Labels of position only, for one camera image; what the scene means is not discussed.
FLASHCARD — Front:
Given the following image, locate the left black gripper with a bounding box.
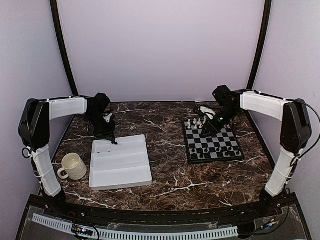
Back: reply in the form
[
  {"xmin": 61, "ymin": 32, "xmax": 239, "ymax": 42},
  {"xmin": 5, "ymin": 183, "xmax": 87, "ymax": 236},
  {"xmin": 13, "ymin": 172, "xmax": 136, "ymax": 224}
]
[{"xmin": 85, "ymin": 111, "xmax": 116, "ymax": 141}]

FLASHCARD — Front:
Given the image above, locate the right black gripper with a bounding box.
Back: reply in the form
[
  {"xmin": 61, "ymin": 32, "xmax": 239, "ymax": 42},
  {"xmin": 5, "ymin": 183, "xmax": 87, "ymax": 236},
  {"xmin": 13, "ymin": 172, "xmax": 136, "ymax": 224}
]
[{"xmin": 200, "ymin": 105, "xmax": 240, "ymax": 138}]

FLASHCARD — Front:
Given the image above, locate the black grey chessboard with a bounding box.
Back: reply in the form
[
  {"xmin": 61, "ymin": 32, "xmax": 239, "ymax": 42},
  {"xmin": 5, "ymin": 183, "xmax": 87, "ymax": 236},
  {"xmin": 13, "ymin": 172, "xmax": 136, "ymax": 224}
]
[{"xmin": 181, "ymin": 120, "xmax": 245, "ymax": 164}]

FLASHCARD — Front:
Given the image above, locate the black bishop bottom row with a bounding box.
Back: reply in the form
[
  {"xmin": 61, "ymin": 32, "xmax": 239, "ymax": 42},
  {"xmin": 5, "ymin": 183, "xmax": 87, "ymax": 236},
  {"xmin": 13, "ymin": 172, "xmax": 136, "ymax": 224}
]
[{"xmin": 204, "ymin": 153, "xmax": 211, "ymax": 159}]

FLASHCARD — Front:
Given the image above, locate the tall black piece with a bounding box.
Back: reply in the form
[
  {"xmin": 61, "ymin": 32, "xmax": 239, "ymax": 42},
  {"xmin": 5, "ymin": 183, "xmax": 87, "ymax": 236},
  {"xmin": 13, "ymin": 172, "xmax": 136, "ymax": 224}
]
[{"xmin": 197, "ymin": 148, "xmax": 204, "ymax": 159}]

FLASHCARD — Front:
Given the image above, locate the black piece bottom row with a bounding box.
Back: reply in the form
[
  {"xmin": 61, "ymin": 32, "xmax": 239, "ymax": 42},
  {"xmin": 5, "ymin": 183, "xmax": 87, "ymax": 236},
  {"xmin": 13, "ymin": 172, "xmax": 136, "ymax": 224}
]
[{"xmin": 191, "ymin": 154, "xmax": 198, "ymax": 160}]

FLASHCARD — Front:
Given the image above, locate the white plastic tray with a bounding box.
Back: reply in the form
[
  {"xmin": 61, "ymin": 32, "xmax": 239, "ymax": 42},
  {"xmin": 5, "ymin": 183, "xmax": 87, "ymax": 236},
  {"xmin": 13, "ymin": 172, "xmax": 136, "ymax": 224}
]
[{"xmin": 89, "ymin": 134, "xmax": 153, "ymax": 191}]

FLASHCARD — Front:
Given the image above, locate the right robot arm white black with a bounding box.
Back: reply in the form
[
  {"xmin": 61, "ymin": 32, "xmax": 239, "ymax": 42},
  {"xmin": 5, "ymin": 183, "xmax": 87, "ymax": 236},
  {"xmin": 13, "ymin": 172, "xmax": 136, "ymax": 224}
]
[{"xmin": 195, "ymin": 85, "xmax": 315, "ymax": 197}]

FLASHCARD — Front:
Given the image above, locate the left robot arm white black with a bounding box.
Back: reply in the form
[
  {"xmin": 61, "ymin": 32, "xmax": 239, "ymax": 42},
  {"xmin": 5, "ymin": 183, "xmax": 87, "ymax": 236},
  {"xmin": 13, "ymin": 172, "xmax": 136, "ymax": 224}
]
[{"xmin": 18, "ymin": 93, "xmax": 117, "ymax": 218}]

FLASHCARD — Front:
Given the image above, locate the white chess pieces row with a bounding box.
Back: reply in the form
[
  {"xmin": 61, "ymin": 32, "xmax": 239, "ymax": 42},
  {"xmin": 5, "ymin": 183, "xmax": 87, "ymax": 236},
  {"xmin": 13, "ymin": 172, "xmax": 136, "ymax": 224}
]
[{"xmin": 185, "ymin": 117, "xmax": 207, "ymax": 130}]

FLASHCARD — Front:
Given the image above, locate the cream ceramic mug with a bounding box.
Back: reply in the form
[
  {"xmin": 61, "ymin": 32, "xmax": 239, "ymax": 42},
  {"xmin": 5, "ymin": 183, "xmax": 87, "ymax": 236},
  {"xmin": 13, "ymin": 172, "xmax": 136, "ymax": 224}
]
[{"xmin": 57, "ymin": 153, "xmax": 87, "ymax": 181}]

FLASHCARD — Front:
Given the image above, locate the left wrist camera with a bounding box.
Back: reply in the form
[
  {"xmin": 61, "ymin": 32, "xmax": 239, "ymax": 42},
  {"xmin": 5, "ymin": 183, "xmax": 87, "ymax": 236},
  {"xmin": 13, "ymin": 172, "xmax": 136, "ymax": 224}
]
[{"xmin": 103, "ymin": 112, "xmax": 115, "ymax": 124}]

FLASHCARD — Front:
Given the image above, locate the black front rail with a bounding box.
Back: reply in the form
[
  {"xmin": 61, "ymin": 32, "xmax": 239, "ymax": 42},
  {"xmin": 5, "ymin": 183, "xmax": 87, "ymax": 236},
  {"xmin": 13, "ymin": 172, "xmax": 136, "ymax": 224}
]
[{"xmin": 27, "ymin": 193, "xmax": 296, "ymax": 226}]

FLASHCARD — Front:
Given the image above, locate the white cable duct strip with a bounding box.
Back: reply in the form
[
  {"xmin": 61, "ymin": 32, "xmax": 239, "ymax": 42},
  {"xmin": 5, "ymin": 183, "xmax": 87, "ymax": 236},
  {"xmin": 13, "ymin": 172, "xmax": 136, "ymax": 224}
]
[{"xmin": 31, "ymin": 213, "xmax": 239, "ymax": 240}]

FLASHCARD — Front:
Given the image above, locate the left black frame post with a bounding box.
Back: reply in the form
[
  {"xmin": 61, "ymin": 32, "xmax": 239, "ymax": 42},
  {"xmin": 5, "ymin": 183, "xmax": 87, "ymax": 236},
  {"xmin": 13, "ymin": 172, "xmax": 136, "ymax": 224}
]
[{"xmin": 49, "ymin": 0, "xmax": 80, "ymax": 97}]

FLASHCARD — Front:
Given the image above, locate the black frame post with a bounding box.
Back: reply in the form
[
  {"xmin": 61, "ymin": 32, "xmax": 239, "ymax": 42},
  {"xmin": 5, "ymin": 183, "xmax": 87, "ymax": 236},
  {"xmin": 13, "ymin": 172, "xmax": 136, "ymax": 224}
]
[
  {"xmin": 245, "ymin": 0, "xmax": 272, "ymax": 90},
  {"xmin": 49, "ymin": 0, "xmax": 80, "ymax": 97}
]

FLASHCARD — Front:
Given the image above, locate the right black frame post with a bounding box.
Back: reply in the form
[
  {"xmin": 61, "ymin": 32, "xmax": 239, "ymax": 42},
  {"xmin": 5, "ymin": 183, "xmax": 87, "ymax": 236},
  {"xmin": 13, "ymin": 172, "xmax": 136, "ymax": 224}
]
[{"xmin": 245, "ymin": 0, "xmax": 272, "ymax": 90}]

